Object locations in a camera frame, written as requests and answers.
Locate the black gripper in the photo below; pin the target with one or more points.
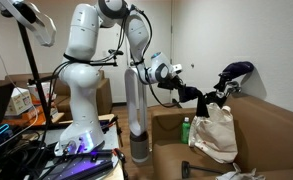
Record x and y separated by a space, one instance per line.
171 83

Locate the purple cloth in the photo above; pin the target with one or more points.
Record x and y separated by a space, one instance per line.
190 93

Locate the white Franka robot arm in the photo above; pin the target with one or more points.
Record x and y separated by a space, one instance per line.
82 96

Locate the black golf bag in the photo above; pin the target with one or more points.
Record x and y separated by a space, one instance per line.
216 98

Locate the beige canvas tote bag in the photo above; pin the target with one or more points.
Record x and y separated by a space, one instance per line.
216 136

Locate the green plastic bottle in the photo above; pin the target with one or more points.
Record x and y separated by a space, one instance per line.
185 131

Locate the white bladeless tower fan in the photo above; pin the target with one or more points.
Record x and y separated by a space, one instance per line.
132 110

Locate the silver golf iron club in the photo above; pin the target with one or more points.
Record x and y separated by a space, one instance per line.
234 88

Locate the purple golf club head cover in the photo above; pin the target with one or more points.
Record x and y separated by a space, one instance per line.
236 69

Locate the black red bar clamp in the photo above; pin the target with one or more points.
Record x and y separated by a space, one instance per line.
107 122
121 163

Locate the robot mounting table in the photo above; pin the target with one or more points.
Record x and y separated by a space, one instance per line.
111 140

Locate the brown leather armchair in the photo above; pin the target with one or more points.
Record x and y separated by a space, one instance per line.
269 133

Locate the black box with purple light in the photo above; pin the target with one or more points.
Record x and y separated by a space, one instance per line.
82 166

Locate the white and red box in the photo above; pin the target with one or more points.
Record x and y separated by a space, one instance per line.
47 91

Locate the orange flat box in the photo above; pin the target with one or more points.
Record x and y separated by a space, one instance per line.
27 115

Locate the white cardboard box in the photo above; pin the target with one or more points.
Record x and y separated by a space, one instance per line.
19 101

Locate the black camera stand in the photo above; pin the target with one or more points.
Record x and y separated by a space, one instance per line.
32 70

